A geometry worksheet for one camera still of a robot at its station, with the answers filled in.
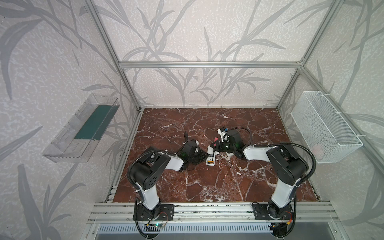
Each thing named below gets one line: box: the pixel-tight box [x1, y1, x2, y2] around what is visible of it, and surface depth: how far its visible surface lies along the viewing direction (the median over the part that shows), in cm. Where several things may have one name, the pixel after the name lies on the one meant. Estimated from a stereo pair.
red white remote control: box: [206, 145, 220, 166], surface depth 93 cm
